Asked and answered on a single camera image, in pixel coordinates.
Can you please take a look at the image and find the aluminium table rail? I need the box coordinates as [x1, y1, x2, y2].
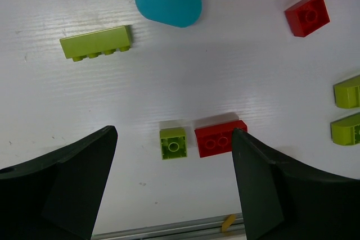
[92, 214, 245, 239]

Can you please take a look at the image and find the long red lego brick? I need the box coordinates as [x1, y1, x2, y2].
[195, 120, 248, 158]

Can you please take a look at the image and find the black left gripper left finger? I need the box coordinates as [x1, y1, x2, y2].
[1, 126, 118, 239]

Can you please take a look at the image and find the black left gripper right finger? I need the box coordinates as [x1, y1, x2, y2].
[232, 129, 359, 239]

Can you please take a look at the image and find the long lime lego brick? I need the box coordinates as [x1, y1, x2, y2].
[60, 26, 132, 62]

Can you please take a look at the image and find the lime curved lego brick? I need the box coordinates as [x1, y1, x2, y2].
[334, 75, 360, 109]

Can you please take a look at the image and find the teal oval lego piece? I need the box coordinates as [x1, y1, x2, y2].
[135, 0, 203, 28]

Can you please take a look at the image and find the small red lego brick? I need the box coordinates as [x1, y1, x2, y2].
[284, 0, 330, 38]

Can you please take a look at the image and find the small lime lego brick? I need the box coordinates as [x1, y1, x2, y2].
[159, 127, 187, 160]

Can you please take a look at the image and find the yellow tape scrap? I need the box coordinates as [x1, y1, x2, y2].
[221, 214, 237, 233]

